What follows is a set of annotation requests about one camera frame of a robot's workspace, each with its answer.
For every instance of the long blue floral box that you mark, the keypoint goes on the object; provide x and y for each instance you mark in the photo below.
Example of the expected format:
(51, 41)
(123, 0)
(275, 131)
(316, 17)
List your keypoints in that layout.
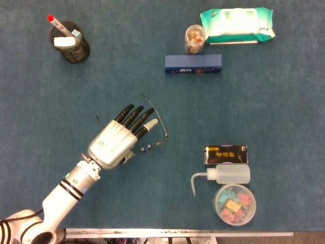
(193, 62)

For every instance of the flat white strip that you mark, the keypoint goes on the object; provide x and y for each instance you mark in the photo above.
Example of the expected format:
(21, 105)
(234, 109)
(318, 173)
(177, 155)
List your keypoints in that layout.
(233, 42)

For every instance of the thin black-framed eyeglasses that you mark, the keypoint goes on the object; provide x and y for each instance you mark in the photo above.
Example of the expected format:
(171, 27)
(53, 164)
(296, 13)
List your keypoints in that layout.
(148, 146)

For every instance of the green white wet wipes pack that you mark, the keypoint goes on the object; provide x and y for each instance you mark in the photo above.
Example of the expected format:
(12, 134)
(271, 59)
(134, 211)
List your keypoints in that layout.
(238, 25)

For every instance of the clear round plastic cup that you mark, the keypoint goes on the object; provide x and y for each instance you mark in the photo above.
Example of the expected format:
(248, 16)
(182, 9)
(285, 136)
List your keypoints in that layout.
(251, 213)

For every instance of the clear plastic jar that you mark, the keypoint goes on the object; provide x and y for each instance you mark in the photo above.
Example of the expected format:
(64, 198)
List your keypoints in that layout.
(194, 38)

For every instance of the black mesh pen holder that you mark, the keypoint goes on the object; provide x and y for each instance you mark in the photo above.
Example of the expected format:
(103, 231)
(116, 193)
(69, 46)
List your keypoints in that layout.
(76, 54)

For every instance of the brown tape roll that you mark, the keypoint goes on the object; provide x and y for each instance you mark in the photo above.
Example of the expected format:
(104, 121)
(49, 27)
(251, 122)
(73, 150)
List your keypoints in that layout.
(61, 236)

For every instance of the blue felt table cloth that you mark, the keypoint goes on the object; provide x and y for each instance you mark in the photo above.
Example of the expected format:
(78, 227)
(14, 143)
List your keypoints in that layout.
(152, 114)

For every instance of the clear tube with red cap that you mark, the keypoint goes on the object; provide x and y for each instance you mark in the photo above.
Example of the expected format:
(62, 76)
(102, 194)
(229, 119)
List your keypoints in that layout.
(57, 24)

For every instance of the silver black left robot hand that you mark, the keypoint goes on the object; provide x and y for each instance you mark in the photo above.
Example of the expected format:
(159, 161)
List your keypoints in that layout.
(111, 145)

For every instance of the pink binder clip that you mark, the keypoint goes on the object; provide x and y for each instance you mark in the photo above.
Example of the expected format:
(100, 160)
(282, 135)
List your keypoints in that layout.
(228, 216)
(244, 198)
(240, 214)

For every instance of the yellow binder clip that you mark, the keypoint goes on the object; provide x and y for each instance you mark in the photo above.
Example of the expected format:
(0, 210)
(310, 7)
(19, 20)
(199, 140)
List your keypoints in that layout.
(233, 205)

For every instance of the translucent wash bottle with spout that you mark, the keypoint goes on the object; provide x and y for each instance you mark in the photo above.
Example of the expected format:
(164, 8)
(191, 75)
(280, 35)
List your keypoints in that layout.
(231, 174)

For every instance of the white and green box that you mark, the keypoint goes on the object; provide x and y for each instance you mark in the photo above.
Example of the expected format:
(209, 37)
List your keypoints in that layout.
(63, 41)

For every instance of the teal binder clip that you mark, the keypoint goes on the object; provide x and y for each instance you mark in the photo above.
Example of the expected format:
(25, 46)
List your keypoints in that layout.
(224, 197)

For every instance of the small teal white item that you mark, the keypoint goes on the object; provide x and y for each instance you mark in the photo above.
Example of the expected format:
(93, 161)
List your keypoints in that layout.
(76, 33)

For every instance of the aluminium rail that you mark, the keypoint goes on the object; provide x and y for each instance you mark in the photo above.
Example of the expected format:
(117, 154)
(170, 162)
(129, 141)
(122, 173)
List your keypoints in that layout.
(177, 232)

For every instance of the black box with gold characters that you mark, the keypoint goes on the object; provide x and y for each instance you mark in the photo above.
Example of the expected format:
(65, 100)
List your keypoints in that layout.
(226, 155)

